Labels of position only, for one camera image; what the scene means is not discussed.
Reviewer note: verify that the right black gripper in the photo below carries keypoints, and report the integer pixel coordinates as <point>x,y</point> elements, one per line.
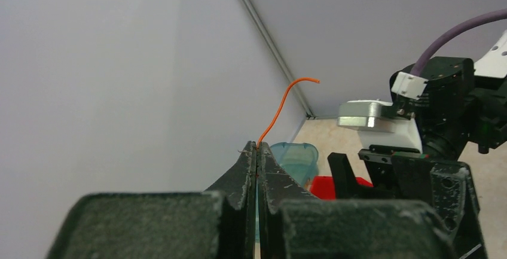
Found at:
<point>401,173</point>

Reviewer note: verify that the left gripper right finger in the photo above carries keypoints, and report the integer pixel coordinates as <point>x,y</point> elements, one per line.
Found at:
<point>293,223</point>

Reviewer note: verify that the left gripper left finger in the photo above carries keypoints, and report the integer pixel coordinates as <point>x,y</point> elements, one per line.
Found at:
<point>218,222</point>

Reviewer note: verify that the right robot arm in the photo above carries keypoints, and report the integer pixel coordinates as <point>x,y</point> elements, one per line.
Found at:
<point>454,101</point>

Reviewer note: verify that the red plastic bin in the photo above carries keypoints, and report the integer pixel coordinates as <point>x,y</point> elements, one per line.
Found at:
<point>323,187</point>

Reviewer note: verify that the blue transparent plastic tub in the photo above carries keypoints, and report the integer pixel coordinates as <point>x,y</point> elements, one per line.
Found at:
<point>299,160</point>

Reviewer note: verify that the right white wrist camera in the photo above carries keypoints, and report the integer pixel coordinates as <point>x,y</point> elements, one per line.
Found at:
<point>364,116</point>

